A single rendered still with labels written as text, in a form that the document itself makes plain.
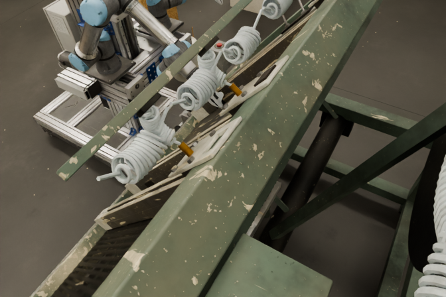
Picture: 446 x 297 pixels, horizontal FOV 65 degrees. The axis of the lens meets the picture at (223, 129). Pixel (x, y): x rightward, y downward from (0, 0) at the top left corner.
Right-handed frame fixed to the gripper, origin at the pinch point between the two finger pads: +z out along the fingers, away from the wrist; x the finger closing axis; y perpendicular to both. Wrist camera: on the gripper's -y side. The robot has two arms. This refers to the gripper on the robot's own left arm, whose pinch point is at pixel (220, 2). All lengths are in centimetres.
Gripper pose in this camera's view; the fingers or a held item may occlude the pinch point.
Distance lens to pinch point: 204.0
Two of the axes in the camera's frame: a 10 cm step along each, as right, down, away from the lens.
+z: 4.4, 7.6, 4.8
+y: 7.1, 0.3, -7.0
